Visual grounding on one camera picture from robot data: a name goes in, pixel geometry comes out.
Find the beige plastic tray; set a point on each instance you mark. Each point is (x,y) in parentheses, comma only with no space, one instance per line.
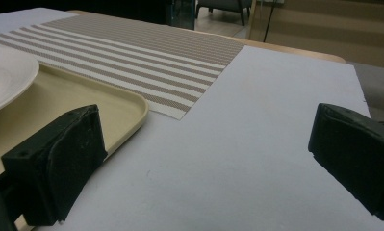
(67,96)

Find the dark cabinet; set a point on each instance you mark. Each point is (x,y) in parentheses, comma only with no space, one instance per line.
(181,16)

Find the striped woven placemat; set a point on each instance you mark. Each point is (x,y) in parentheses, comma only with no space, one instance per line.
(132,57)

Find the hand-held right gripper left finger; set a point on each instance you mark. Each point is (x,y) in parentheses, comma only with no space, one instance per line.
(58,166)

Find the white deep plate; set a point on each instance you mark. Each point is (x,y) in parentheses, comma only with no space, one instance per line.
(6,77)

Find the white table cover sheet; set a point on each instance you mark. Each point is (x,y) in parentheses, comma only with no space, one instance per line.
(244,144)

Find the grey chair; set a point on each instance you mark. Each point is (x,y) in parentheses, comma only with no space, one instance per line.
(225,4)

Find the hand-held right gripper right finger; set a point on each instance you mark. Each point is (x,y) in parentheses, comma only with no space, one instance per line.
(356,160)

